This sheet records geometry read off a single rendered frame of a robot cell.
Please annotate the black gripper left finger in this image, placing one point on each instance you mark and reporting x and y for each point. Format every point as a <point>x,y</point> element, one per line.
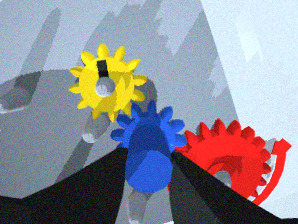
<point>90,196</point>

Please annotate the red gear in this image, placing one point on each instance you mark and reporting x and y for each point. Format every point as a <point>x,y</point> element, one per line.
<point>238,152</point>

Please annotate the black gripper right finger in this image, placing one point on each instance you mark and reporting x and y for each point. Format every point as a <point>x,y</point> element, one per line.
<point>196,197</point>

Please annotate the blue gear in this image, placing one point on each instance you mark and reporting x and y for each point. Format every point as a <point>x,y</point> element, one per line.
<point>150,139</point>

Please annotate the yellow gear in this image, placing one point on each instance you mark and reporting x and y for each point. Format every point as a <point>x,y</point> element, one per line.
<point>107,66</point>

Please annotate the red curved arrow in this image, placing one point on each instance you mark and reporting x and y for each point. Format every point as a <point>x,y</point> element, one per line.
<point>280,148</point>

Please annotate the grey board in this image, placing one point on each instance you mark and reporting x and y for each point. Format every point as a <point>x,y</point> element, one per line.
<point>44,137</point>

